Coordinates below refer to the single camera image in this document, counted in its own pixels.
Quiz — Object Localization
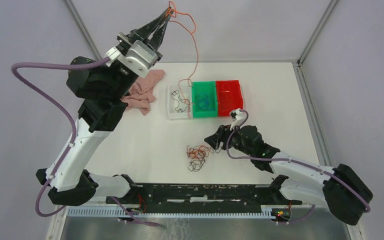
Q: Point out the slotted cable duct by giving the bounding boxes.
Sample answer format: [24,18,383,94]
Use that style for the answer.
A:
[66,206,276,220]

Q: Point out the orange blue brown cables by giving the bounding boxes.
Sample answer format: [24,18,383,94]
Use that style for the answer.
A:
[185,144,215,173]

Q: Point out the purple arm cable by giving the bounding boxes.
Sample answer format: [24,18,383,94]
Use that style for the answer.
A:
[10,56,161,228]
[225,109,372,225]

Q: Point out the red plastic bin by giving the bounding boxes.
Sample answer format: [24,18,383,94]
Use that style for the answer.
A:
[215,80,244,117]

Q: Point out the green plastic bin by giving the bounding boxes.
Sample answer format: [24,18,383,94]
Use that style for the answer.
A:
[191,81,218,118]

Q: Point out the orange cable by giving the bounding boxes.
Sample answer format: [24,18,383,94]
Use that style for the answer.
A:
[218,83,241,109]
[165,0,200,120]

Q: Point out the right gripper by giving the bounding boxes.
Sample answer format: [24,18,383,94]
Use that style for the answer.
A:
[204,122,254,157]

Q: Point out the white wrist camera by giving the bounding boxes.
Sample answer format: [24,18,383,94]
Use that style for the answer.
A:
[117,40,158,79]
[229,108,249,131]

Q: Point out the clear plastic bin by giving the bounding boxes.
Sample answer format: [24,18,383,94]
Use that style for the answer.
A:
[166,84,193,120]

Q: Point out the blue cable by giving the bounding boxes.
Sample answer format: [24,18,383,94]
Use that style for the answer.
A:
[195,92,217,113]

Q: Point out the pink cloth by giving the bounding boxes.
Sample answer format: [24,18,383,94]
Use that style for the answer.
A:
[121,69,166,116]

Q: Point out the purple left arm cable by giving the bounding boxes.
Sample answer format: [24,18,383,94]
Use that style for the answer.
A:
[10,56,161,228]

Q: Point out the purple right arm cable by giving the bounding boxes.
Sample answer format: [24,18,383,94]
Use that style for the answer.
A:
[225,109,372,225]

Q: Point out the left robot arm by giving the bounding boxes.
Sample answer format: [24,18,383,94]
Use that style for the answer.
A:
[36,7,174,206]

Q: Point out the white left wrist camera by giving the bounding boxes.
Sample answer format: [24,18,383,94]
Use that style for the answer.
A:
[117,40,158,79]

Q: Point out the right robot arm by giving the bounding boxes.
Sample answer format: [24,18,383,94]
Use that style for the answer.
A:
[204,125,373,226]

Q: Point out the brown cable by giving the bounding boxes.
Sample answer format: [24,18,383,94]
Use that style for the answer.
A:
[170,90,192,114]

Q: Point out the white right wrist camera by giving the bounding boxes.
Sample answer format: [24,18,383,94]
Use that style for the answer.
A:
[229,108,249,131]

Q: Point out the aluminium frame rail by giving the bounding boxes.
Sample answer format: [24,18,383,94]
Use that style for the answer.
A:
[292,61,365,240]

